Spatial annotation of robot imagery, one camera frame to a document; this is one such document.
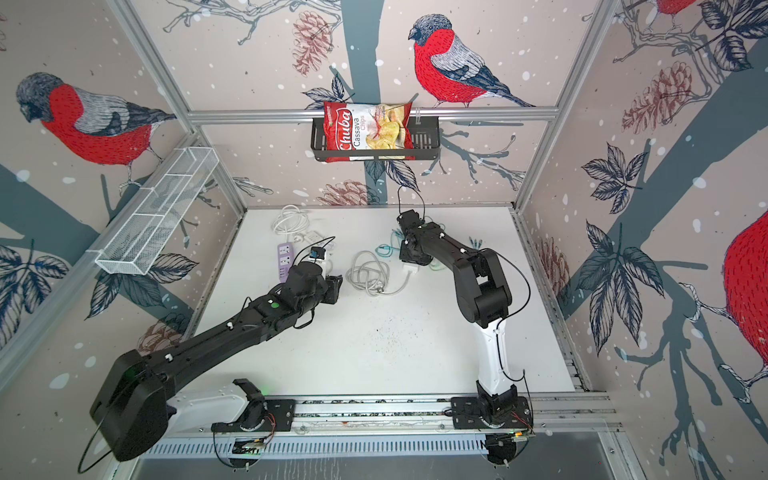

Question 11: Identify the white blue power strip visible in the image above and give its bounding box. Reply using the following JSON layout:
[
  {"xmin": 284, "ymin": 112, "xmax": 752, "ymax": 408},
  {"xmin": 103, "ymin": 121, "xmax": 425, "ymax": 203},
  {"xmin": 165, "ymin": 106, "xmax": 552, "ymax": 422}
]
[{"xmin": 401, "ymin": 263, "xmax": 419, "ymax": 275}]

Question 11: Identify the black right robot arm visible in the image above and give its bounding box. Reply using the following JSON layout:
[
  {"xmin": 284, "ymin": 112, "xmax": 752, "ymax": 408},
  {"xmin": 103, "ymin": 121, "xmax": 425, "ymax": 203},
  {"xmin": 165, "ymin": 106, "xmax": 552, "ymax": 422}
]
[{"xmin": 397, "ymin": 209, "xmax": 518, "ymax": 428}]

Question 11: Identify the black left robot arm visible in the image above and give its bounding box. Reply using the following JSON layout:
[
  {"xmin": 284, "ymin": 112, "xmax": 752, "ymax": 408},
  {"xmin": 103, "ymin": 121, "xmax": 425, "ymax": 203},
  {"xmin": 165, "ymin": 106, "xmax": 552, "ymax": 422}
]
[{"xmin": 90, "ymin": 261, "xmax": 344, "ymax": 462}]

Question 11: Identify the white charger adapter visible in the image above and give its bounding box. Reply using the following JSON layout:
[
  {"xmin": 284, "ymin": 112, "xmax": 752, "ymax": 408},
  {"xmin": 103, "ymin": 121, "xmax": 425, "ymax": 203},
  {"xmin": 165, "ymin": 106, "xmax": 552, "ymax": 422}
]
[{"xmin": 304, "ymin": 231, "xmax": 323, "ymax": 244}]

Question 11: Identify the purple power strip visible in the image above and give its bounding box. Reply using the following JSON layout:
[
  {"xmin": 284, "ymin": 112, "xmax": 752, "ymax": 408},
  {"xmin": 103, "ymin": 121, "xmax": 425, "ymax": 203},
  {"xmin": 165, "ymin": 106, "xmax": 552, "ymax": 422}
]
[{"xmin": 277, "ymin": 242, "xmax": 295, "ymax": 283}]

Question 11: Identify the red chips bag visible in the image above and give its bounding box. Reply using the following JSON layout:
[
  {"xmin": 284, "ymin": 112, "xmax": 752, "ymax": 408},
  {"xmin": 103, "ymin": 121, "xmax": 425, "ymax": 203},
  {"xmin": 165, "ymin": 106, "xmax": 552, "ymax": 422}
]
[{"xmin": 323, "ymin": 102, "xmax": 414, "ymax": 162}]

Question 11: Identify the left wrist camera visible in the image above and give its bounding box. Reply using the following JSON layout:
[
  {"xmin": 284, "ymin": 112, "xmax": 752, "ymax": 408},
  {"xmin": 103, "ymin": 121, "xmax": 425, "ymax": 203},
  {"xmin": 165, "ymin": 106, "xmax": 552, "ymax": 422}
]
[{"xmin": 309, "ymin": 246, "xmax": 326, "ymax": 261}]

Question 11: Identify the white blue strip cord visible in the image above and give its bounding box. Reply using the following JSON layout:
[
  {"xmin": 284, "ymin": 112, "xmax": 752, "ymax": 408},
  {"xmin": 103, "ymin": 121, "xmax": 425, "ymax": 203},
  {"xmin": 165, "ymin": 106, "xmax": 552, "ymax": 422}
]
[{"xmin": 345, "ymin": 250, "xmax": 415, "ymax": 297}]

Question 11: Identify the white purple strip cord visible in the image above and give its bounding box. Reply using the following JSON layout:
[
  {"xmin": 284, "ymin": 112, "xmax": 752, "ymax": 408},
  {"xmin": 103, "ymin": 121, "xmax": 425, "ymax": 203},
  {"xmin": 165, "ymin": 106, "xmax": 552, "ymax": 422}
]
[{"xmin": 271, "ymin": 204, "xmax": 312, "ymax": 236}]

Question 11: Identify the black wire basket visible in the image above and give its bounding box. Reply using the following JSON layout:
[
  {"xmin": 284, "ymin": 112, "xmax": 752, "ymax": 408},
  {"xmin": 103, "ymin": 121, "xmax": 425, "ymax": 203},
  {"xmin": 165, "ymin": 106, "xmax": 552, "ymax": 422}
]
[{"xmin": 310, "ymin": 117, "xmax": 441, "ymax": 163}]

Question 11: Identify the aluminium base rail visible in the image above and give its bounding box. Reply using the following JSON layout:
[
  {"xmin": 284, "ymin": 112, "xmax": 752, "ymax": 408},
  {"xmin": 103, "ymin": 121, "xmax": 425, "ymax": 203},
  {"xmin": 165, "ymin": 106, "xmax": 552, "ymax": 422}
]
[{"xmin": 142, "ymin": 392, "xmax": 621, "ymax": 468}]

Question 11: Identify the white wire shelf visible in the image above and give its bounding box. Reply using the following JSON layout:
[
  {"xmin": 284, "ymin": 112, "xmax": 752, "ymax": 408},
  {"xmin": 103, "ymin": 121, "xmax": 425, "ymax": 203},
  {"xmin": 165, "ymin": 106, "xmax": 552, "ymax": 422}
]
[{"xmin": 95, "ymin": 146, "xmax": 219, "ymax": 275}]

